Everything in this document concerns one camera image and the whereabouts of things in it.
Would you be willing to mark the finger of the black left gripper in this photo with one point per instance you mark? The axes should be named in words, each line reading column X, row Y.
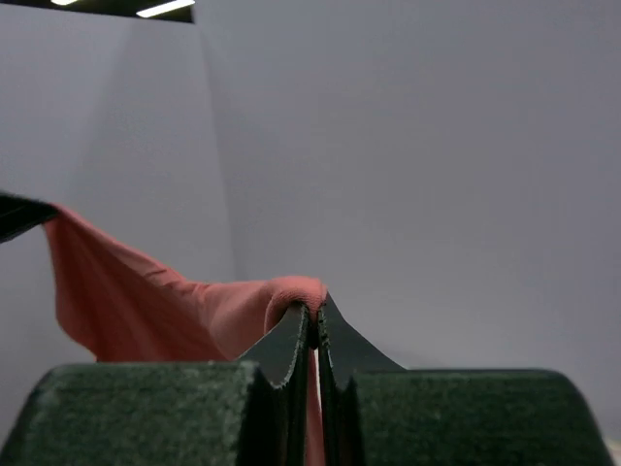
column 20, row 214

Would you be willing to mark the salmon red t-shirt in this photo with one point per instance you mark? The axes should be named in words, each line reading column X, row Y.
column 125, row 307

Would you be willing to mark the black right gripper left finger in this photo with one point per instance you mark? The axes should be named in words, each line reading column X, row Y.
column 251, row 411

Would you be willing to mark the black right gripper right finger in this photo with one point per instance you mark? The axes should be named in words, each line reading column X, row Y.
column 376, row 412

